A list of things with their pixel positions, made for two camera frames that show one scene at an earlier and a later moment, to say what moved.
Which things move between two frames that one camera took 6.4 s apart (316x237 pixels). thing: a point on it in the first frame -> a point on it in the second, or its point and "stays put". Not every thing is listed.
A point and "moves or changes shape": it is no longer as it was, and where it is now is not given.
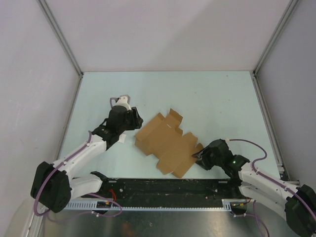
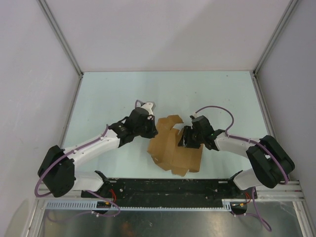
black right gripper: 204,154 -> 185,141
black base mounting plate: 142,190 stays put
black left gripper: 136,120 -> 153,131
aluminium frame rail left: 61,35 stays put
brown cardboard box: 161,138 moves or changes shape
